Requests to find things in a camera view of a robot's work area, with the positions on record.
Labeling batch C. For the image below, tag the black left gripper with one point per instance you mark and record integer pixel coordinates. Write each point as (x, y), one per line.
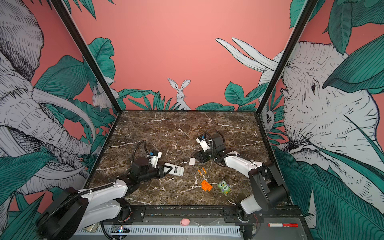
(160, 172)

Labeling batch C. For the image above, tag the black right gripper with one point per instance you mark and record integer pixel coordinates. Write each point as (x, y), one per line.
(202, 157)

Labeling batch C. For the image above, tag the white red remote control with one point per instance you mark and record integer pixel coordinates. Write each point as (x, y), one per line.
(177, 171)

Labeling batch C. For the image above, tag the white battery cover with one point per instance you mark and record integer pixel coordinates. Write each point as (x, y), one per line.
(192, 161)

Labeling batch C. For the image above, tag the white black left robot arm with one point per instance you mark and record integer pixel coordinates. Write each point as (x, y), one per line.
(77, 209)

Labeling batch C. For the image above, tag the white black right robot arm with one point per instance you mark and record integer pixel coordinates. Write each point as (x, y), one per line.
(267, 183)

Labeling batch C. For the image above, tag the orange toy brick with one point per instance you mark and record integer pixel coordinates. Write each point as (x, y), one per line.
(206, 186)

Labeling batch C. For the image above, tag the red white marker pen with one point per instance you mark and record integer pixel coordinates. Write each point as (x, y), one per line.
(283, 225)

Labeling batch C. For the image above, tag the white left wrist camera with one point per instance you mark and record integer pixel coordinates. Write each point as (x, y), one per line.
(154, 158)

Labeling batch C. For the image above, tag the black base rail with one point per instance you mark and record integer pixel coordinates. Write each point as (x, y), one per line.
(230, 214)

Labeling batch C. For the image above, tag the white slotted cable duct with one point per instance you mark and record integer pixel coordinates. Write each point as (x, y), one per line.
(158, 230)

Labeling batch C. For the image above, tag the black corner frame post right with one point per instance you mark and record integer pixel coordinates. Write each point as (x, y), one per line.
(295, 36)

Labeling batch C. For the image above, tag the black corner frame post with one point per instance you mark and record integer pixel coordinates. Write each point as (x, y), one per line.
(83, 47)
(295, 36)

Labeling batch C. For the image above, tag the black corner frame post left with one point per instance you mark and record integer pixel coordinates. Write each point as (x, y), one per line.
(83, 47)

